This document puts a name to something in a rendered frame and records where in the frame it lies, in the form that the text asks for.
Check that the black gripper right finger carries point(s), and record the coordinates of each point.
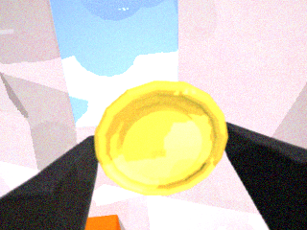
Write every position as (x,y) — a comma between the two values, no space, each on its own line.
(273,172)

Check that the light blue flat mat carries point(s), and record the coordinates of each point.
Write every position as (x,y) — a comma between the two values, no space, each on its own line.
(109,46)

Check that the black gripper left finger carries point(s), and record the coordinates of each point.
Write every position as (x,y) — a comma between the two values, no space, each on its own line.
(58,197)

